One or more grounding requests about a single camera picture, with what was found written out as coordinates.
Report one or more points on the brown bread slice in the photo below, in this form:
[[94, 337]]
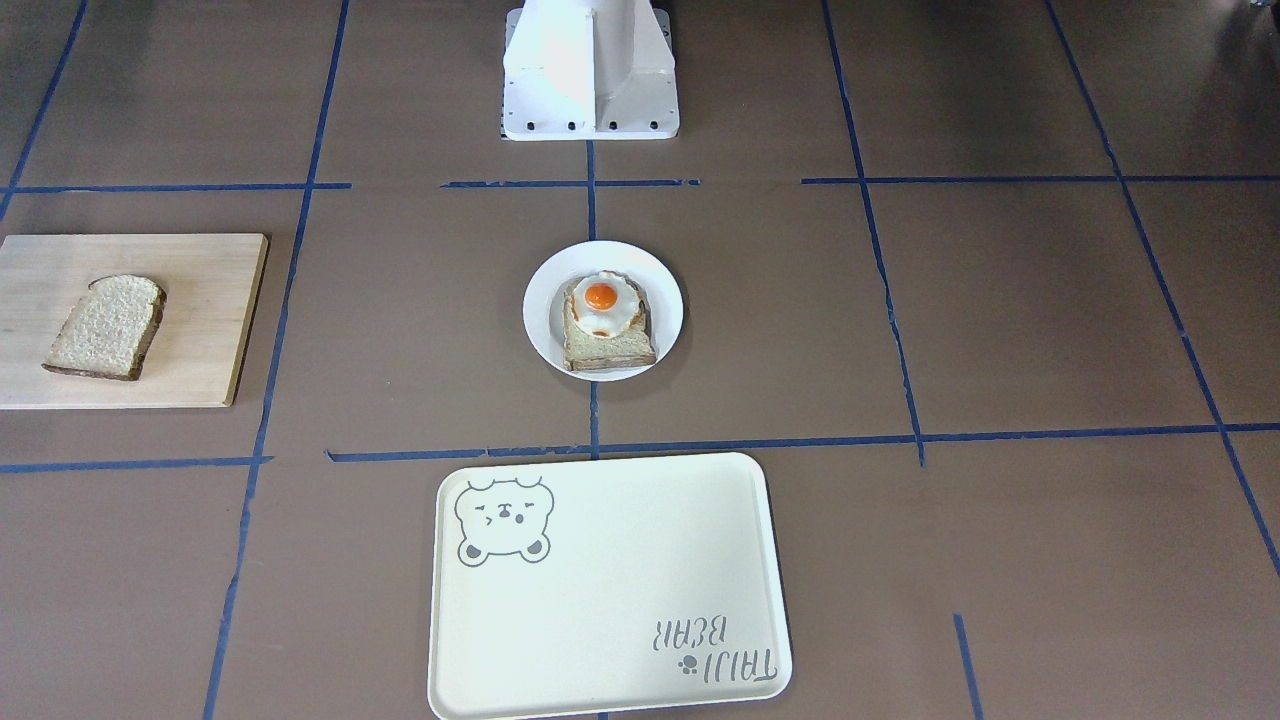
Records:
[[108, 333]]

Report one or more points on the white round plate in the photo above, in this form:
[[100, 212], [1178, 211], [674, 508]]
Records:
[[543, 300]]

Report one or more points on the bottom toast slice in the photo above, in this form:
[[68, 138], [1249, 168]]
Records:
[[585, 353]]

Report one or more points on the fried egg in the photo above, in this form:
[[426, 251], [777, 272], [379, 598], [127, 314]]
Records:
[[605, 304]]

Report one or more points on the cream bear serving tray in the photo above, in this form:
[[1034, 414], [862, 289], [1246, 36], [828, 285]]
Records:
[[573, 588]]

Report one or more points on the wooden cutting board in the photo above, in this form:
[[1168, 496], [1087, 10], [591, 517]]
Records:
[[211, 283]]

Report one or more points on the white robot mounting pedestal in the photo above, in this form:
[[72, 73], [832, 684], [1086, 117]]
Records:
[[589, 71]]

